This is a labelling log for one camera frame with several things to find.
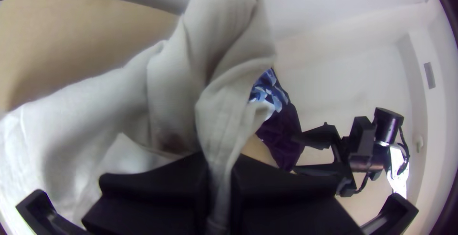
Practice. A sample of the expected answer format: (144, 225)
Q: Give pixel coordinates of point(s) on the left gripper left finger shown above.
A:
(154, 199)

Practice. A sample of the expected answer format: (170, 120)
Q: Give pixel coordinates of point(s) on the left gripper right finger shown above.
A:
(282, 206)

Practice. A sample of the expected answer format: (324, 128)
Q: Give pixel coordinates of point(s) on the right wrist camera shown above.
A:
(362, 135)

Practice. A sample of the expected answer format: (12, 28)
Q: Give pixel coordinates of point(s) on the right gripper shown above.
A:
(361, 165)

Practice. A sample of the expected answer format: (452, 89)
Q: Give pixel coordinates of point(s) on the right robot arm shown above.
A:
(388, 124)

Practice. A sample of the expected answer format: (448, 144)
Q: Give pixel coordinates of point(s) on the white t-shirt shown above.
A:
(214, 67)

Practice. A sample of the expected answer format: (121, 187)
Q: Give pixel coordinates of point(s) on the dark t-shirt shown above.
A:
(282, 135)

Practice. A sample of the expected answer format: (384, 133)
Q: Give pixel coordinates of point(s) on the white wall outlet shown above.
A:
(419, 144)

